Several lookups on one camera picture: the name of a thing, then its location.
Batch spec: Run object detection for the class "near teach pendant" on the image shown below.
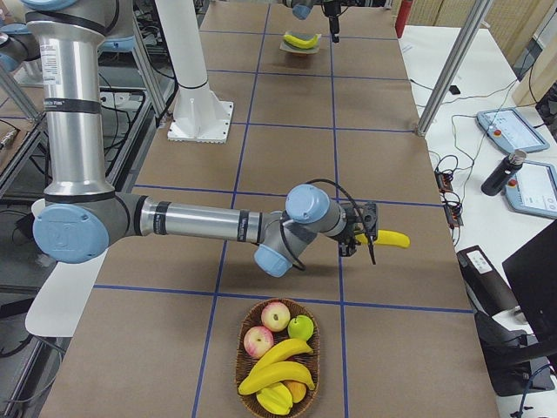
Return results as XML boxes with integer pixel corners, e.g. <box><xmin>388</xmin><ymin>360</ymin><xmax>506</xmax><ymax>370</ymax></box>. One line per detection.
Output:
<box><xmin>504</xmin><ymin>161</ymin><xmax>556</xmax><ymax>219</ymax></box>

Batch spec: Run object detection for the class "yellow banana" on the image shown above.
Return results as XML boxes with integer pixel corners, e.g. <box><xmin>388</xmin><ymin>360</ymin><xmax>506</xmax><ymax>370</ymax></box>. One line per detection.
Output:
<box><xmin>250</xmin><ymin>338</ymin><xmax>313</xmax><ymax>375</ymax></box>
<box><xmin>283</xmin><ymin>32</ymin><xmax>321</xmax><ymax>51</ymax></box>
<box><xmin>371</xmin><ymin>230</ymin><xmax>411</xmax><ymax>249</ymax></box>
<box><xmin>238</xmin><ymin>361</ymin><xmax>316</xmax><ymax>395</ymax></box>

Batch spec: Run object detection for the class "aluminium frame post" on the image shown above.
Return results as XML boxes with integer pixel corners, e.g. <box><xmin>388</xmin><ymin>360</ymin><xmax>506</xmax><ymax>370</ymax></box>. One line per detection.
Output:
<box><xmin>416</xmin><ymin>0</ymin><xmax>493</xmax><ymax>137</ymax></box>

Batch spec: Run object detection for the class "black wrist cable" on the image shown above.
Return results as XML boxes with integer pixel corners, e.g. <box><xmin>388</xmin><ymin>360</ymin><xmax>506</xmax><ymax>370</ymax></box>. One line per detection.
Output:
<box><xmin>278</xmin><ymin>178</ymin><xmax>378</xmax><ymax>271</ymax></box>

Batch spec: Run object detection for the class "red apple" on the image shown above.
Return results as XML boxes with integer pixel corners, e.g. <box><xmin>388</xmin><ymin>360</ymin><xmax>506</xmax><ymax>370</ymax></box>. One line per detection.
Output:
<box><xmin>243</xmin><ymin>326</ymin><xmax>274</xmax><ymax>359</ymax></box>
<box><xmin>260</xmin><ymin>301</ymin><xmax>291</xmax><ymax>332</ymax></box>

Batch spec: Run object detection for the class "red apple at left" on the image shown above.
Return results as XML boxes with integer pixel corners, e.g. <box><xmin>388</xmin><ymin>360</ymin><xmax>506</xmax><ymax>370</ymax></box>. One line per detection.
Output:
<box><xmin>243</xmin><ymin>326</ymin><xmax>274</xmax><ymax>359</ymax></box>

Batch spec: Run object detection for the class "red fire extinguisher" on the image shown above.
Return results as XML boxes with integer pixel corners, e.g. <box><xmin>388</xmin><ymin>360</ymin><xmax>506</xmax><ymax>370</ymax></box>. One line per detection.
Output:
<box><xmin>394</xmin><ymin>0</ymin><xmax>413</xmax><ymax>39</ymax></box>

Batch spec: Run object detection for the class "small circuit board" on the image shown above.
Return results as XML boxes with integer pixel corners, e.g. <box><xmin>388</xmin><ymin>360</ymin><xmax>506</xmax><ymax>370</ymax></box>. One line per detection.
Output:
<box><xmin>434</xmin><ymin>171</ymin><xmax>453</xmax><ymax>193</ymax></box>
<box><xmin>443</xmin><ymin>201</ymin><xmax>463</xmax><ymax>229</ymax></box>

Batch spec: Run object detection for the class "far teach pendant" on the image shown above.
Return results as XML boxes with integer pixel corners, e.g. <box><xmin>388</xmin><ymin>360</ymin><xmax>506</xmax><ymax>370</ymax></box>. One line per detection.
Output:
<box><xmin>476</xmin><ymin>108</ymin><xmax>549</xmax><ymax>153</ymax></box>

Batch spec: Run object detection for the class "red apple at back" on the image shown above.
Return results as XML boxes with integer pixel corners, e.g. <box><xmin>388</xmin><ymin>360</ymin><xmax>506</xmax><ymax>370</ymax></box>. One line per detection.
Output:
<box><xmin>260</xmin><ymin>301</ymin><xmax>291</xmax><ymax>332</ymax></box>

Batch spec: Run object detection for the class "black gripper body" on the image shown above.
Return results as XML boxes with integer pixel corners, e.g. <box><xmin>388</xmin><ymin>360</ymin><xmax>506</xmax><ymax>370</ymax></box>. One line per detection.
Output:
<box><xmin>337</xmin><ymin>226</ymin><xmax>361</xmax><ymax>257</ymax></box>
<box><xmin>322</xmin><ymin>0</ymin><xmax>342</xmax><ymax>17</ymax></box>

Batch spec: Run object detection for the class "black water bottle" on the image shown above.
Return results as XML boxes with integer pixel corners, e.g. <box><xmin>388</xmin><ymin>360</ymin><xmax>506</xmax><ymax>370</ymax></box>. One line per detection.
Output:
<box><xmin>480</xmin><ymin>149</ymin><xmax>527</xmax><ymax>196</ymax></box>

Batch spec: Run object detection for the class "green apple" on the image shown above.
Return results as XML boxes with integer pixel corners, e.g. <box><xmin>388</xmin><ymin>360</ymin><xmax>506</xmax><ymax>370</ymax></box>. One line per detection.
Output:
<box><xmin>287</xmin><ymin>314</ymin><xmax>314</xmax><ymax>341</ymax></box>

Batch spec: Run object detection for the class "lower small circuit board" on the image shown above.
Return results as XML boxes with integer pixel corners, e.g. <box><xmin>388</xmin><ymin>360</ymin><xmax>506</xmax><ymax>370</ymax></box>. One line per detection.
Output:
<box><xmin>443</xmin><ymin>201</ymin><xmax>463</xmax><ymax>229</ymax></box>

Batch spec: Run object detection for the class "black monitor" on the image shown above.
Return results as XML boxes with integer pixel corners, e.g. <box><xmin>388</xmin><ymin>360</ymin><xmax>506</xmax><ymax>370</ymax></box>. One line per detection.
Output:
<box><xmin>501</xmin><ymin>220</ymin><xmax>557</xmax><ymax>345</ymax></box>

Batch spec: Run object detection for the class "yellow starfruit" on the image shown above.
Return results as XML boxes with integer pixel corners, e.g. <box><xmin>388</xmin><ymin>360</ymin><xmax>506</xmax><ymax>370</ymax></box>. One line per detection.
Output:
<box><xmin>256</xmin><ymin>382</ymin><xmax>293</xmax><ymax>415</ymax></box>

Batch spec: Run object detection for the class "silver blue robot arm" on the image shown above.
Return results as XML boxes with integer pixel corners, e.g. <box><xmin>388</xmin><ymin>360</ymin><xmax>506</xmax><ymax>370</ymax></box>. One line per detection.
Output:
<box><xmin>25</xmin><ymin>1</ymin><xmax>376</xmax><ymax>277</ymax></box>
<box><xmin>281</xmin><ymin>0</ymin><xmax>393</xmax><ymax>43</ymax></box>

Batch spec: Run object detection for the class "upper small circuit board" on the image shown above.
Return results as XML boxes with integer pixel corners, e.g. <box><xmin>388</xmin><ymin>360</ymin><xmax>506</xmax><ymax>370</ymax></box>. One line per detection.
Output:
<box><xmin>434</xmin><ymin>171</ymin><xmax>453</xmax><ymax>193</ymax></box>

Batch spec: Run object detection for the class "orange fruit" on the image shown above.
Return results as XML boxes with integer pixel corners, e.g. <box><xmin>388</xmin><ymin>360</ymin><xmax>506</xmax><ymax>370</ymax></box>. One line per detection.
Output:
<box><xmin>283</xmin><ymin>380</ymin><xmax>307</xmax><ymax>404</ymax></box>

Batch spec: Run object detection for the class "small black puck device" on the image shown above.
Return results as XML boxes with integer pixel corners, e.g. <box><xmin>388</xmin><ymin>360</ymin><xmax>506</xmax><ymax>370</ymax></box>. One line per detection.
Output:
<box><xmin>449</xmin><ymin>84</ymin><xmax>460</xmax><ymax>95</ymax></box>

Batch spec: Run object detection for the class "teach pendant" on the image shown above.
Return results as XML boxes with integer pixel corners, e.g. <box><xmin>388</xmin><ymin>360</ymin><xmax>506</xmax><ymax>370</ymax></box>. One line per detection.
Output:
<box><xmin>476</xmin><ymin>108</ymin><xmax>549</xmax><ymax>153</ymax></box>
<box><xmin>504</xmin><ymin>161</ymin><xmax>556</xmax><ymax>219</ymax></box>

